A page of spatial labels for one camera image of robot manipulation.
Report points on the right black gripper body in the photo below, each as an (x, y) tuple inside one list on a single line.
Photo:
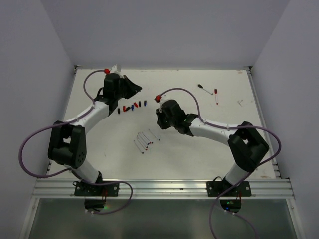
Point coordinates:
[(171, 121)]

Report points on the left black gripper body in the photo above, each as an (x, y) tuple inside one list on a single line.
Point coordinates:
[(123, 92)]

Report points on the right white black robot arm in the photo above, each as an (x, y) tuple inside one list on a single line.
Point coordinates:
[(247, 146)]

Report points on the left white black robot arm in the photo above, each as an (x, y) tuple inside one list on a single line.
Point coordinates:
[(67, 144)]

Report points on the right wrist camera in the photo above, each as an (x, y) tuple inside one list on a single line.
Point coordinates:
[(160, 100)]

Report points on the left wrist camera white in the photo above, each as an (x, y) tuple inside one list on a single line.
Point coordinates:
[(116, 69)]

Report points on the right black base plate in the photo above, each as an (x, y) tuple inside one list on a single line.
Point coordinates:
[(216, 188)]

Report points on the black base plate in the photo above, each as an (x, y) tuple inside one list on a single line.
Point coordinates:
[(216, 188), (86, 190)]

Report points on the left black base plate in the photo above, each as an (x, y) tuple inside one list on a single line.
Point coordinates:
[(86, 190)]

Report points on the aluminium mounting rail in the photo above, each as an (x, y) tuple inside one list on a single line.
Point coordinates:
[(171, 189)]

